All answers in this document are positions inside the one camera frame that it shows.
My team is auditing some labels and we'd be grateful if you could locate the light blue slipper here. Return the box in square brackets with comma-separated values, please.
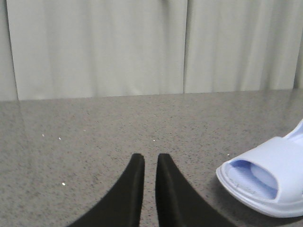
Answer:
[216, 122, 303, 218]

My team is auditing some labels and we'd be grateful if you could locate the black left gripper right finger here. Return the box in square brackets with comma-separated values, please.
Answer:
[155, 153, 235, 227]

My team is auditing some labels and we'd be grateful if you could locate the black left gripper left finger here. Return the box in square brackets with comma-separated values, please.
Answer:
[70, 153, 145, 227]

